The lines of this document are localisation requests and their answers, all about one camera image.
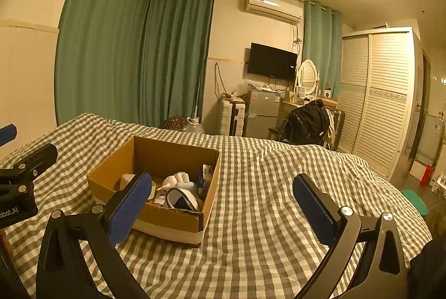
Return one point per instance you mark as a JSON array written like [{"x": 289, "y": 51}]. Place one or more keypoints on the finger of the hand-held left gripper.
[
  {"x": 7, "y": 134},
  {"x": 38, "y": 156}
]

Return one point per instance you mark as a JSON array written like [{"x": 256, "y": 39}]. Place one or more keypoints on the clear water jug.
[{"x": 193, "y": 128}]

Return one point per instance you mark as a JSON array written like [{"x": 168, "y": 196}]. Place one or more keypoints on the red fire extinguisher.
[{"x": 427, "y": 175}]

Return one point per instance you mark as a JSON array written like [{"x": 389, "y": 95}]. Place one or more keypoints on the brown patterned cushion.
[{"x": 176, "y": 123}]

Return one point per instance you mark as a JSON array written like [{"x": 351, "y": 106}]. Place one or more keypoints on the small silver fridge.
[{"x": 261, "y": 114}]

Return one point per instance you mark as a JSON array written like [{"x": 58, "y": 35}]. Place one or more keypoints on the black clothes pile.
[{"x": 305, "y": 126}]

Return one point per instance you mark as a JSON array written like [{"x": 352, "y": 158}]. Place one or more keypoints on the green corner curtain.
[{"x": 174, "y": 51}]

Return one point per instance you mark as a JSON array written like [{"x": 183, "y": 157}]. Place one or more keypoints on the white tape roll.
[{"x": 128, "y": 181}]

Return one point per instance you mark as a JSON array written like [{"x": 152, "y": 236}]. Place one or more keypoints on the wide green curtain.
[{"x": 101, "y": 41}]

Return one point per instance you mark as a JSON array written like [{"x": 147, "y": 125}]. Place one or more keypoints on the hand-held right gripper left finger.
[{"x": 130, "y": 208}]

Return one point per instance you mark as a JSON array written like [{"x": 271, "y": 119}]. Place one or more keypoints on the white air conditioner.
[{"x": 271, "y": 8}]

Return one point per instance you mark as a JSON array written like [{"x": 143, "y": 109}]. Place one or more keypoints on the dark cloth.
[{"x": 428, "y": 274}]

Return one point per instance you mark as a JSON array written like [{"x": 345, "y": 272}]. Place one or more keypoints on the white and purple tube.
[{"x": 207, "y": 171}]

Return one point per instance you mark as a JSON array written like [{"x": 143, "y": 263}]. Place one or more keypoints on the cardboard box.
[{"x": 174, "y": 225}]

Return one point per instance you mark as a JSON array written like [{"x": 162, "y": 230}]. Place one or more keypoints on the small white labelled bottle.
[{"x": 160, "y": 197}]

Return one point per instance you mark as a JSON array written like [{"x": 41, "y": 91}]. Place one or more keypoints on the black wall television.
[{"x": 271, "y": 62}]

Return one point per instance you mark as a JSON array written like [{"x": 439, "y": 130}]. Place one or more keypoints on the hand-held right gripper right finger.
[{"x": 313, "y": 212}]

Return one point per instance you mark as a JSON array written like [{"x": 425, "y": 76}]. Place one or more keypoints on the white louvred wardrobe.
[{"x": 379, "y": 103}]

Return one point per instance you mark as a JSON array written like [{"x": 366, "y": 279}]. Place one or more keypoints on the green checked blanket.
[{"x": 264, "y": 187}]

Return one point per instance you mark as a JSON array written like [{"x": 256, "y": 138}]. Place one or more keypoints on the white ribbed suitcase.
[{"x": 232, "y": 119}]

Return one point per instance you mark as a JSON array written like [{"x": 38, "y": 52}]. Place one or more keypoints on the narrow light green curtain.
[{"x": 322, "y": 48}]

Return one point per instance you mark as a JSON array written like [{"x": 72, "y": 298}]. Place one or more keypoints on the green stool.
[{"x": 414, "y": 201}]

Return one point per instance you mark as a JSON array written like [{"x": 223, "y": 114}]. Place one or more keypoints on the oval white vanity mirror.
[{"x": 307, "y": 76}]

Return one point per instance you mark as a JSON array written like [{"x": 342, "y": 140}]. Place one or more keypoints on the white earbuds case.
[{"x": 189, "y": 186}]

